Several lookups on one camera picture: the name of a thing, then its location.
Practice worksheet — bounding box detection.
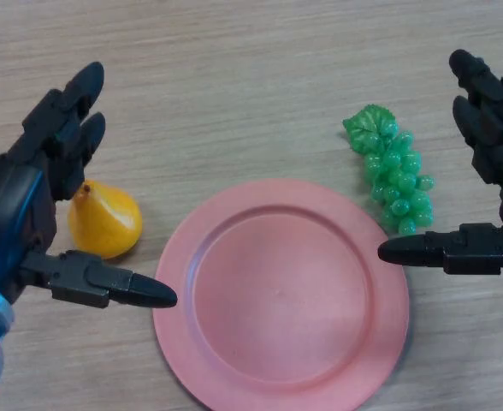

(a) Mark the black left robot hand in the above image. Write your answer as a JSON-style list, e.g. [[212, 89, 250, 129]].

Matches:
[[0, 61, 179, 310]]

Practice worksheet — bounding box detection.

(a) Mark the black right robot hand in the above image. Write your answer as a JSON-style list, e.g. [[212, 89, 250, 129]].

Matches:
[[377, 49, 503, 277]]

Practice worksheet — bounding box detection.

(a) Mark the green grapes bunch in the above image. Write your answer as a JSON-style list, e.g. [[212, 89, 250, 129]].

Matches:
[[341, 104, 437, 235]]

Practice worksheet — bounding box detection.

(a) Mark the pink round plate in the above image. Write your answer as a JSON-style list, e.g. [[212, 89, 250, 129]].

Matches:
[[152, 178, 411, 411]]

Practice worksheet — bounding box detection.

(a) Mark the yellow pear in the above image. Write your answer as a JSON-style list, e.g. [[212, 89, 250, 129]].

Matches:
[[67, 179, 144, 260]]

